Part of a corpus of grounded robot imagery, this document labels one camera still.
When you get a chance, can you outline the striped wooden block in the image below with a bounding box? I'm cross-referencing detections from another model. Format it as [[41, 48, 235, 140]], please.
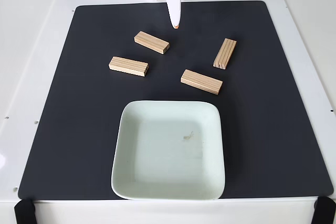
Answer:
[[180, 69, 224, 95], [108, 56, 150, 78]]

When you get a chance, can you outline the pale green square plate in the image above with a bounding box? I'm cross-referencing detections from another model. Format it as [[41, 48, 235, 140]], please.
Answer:
[[110, 100, 226, 201]]

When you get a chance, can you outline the smooth wooden block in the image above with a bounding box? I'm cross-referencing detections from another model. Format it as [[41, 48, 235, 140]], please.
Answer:
[[134, 31, 170, 55]]

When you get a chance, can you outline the grooved wooden block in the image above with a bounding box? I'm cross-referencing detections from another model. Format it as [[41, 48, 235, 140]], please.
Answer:
[[213, 38, 237, 71]]

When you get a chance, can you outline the black rubber mat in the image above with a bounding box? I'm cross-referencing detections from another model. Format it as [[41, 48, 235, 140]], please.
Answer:
[[17, 0, 334, 200]]

